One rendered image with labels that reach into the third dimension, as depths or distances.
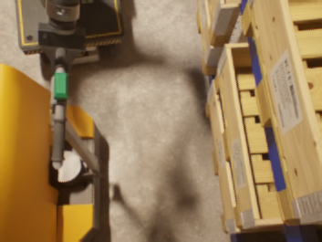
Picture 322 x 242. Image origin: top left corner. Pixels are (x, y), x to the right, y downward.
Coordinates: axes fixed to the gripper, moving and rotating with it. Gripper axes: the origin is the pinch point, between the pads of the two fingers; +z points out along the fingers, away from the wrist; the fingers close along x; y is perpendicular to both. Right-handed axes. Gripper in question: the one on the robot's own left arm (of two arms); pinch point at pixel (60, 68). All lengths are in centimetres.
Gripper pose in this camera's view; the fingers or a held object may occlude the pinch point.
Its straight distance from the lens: 117.0
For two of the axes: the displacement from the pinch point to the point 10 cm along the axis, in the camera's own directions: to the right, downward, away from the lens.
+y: 2.1, 6.4, -7.4
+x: 9.5, 0.3, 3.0
